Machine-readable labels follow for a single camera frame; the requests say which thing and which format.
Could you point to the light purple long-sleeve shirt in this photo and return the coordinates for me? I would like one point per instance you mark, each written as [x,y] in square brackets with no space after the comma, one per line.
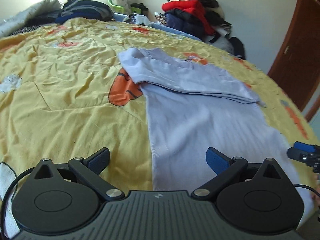
[200,120]

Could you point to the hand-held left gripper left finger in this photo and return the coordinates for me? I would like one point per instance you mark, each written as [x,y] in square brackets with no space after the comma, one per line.
[98,158]

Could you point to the brown wooden door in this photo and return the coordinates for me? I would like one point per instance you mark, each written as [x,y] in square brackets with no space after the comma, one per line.
[300,55]

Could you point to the pale grey bundle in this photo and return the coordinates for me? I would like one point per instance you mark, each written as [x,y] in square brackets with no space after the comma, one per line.
[223,42]

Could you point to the black backpack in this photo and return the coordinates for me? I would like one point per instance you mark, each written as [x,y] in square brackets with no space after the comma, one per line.
[237,46]

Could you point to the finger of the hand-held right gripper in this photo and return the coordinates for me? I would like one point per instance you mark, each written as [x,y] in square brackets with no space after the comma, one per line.
[303,145]
[294,153]

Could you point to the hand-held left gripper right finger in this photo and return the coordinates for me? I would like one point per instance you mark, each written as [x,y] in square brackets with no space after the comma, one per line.
[216,161]

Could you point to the yellow printed blanket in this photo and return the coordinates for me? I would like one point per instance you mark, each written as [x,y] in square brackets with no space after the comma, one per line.
[62,92]

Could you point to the white plastic bag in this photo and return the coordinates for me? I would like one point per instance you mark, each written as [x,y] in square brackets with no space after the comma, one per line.
[142,19]

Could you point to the pale patterned quilt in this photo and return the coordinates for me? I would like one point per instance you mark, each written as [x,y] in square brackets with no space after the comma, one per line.
[15,21]

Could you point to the stack of folded dark clothes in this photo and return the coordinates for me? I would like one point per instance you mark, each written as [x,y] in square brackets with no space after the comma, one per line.
[85,8]

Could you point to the green plastic chair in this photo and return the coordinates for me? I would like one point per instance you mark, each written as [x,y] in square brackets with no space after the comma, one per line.
[117,7]

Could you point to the dark cloth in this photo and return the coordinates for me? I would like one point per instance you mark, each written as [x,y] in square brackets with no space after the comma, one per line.
[138,6]

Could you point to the heap of dark jackets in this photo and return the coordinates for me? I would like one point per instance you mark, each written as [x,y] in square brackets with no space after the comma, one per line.
[180,21]

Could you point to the red jacket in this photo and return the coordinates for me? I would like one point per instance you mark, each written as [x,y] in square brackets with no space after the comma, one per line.
[185,5]

